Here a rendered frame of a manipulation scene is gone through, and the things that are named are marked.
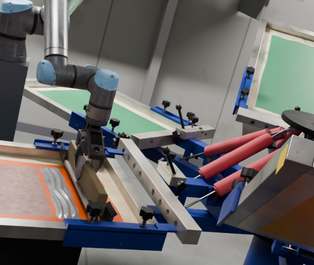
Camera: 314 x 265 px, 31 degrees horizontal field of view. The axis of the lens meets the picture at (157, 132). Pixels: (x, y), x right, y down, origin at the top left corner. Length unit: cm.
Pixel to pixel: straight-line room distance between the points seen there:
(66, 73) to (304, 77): 168
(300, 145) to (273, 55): 240
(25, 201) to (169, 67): 337
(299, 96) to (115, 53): 223
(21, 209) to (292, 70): 189
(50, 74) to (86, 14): 306
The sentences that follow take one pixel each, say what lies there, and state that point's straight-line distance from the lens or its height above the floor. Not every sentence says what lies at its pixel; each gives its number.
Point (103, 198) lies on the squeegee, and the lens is 165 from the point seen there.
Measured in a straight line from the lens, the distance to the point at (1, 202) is 171.
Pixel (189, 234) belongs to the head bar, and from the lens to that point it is 165.
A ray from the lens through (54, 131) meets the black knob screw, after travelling 205.
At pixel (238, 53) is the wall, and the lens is 508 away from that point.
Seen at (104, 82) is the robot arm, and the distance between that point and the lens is 172.
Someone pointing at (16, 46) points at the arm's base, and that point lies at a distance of 229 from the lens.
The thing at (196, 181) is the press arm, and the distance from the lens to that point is 199.
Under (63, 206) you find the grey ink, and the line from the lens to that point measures 175.
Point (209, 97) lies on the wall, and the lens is 511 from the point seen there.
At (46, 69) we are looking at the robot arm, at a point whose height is 133.
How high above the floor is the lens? 174
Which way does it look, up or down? 17 degrees down
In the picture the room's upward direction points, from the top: 16 degrees clockwise
